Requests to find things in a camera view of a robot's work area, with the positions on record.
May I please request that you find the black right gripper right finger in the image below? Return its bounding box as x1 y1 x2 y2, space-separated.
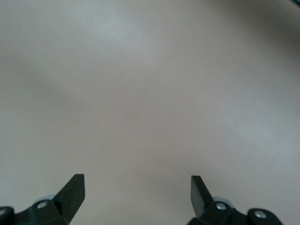
187 175 284 225

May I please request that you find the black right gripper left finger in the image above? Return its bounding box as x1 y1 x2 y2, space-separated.
0 173 85 225

